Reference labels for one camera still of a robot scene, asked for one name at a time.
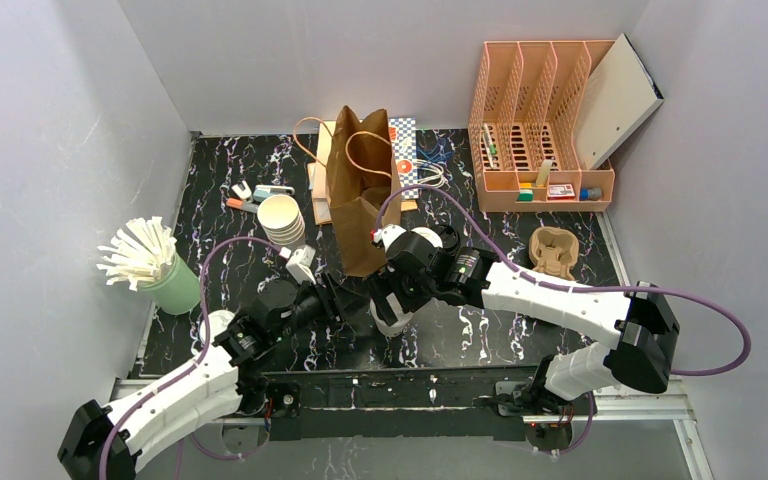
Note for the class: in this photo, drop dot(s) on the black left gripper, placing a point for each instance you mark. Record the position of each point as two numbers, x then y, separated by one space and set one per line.
329 299

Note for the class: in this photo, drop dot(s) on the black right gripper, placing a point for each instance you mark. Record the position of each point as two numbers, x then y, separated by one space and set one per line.
389 303

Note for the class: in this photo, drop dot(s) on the brown paper bag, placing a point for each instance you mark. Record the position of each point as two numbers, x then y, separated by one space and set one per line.
360 176

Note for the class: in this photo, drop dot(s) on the cardboard cup carrier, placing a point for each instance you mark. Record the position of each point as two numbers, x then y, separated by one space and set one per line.
554 251

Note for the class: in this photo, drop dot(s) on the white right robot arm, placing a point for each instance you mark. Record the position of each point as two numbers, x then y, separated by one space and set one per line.
633 337

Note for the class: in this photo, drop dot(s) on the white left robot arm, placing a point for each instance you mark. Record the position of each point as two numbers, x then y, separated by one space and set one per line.
117 440

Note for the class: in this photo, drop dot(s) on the stack of white lids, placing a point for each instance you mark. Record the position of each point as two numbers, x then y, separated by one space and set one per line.
282 221

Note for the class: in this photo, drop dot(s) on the checkered paper sheet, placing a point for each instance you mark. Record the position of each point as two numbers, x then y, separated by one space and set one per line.
402 132

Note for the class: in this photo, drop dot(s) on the green cup of stirrers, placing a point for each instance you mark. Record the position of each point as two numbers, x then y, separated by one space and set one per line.
143 255

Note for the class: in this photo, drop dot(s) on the orange file organizer rack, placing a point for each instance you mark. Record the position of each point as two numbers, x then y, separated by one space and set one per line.
522 125

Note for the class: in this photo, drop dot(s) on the white folder board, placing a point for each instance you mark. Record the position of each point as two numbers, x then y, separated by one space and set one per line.
620 95

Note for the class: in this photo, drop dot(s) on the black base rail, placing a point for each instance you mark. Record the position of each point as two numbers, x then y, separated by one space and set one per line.
504 390

